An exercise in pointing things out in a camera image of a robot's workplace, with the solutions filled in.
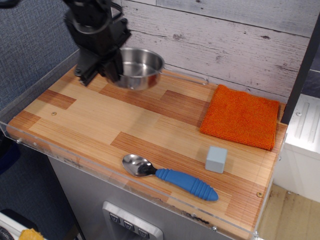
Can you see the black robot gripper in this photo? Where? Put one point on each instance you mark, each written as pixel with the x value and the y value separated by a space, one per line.
pixel 99 29

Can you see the stainless steel pot with handle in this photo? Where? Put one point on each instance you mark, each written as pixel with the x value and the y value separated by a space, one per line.
pixel 141 70

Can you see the clear acrylic counter guard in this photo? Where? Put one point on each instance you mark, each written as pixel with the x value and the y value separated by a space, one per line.
pixel 87 130

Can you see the yellow object at corner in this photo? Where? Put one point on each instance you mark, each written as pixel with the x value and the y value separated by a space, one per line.
pixel 30 234

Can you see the orange folded cloth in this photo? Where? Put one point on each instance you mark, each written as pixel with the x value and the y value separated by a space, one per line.
pixel 240 117

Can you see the light blue cube block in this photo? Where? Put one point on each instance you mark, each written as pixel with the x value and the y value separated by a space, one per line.
pixel 216 159

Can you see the silver control panel with buttons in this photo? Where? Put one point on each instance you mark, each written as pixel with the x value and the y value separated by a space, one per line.
pixel 131 222

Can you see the white ribbed appliance top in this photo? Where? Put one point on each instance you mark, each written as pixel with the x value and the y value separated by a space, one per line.
pixel 304 127

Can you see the blue-handled metal spoon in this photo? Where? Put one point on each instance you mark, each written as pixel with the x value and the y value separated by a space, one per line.
pixel 138 166

